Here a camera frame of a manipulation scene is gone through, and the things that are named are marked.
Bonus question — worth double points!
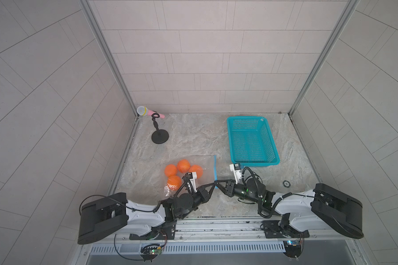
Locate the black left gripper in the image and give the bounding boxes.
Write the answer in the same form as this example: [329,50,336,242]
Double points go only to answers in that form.
[177,184,216,220]

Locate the clear zip-top bag blue seal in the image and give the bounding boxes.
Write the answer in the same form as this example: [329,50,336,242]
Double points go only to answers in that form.
[160,155,217,197]

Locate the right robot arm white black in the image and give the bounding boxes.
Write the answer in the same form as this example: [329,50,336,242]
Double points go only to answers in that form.
[215,179,364,239]

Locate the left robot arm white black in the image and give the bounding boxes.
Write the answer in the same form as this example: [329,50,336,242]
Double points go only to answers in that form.
[77,173,216,245]

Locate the orange ball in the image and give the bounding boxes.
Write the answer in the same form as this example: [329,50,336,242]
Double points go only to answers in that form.
[167,175,183,191]
[189,165,203,179]
[177,159,191,174]
[164,164,178,178]

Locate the teal plastic basket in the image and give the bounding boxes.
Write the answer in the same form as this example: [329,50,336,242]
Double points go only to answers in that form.
[227,116,280,167]

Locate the white ventilation grille strip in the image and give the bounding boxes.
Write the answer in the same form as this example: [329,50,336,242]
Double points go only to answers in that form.
[90,241,286,255]

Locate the black microphone stand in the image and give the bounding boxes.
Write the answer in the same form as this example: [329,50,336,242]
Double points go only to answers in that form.
[151,112,169,144]

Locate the left circuit board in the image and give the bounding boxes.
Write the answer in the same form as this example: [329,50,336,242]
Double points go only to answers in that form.
[140,244,163,260]

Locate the circuit board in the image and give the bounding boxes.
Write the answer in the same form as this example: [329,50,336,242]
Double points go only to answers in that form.
[283,240,303,259]
[140,244,163,260]

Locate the right circuit board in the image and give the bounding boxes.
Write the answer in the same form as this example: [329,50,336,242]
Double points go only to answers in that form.
[283,240,303,259]

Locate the pink toy microphone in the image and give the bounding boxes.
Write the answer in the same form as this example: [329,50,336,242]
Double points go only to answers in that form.
[137,106,165,119]

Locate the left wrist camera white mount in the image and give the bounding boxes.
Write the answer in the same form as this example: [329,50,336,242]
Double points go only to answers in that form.
[187,172,197,192]

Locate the aluminium mounting rail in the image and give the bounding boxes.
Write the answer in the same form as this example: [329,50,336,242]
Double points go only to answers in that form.
[81,215,357,244]

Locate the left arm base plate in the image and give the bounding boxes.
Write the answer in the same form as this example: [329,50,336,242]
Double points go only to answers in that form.
[129,221,177,240]

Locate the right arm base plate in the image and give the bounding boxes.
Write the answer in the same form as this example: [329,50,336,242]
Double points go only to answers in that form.
[260,220,310,239]

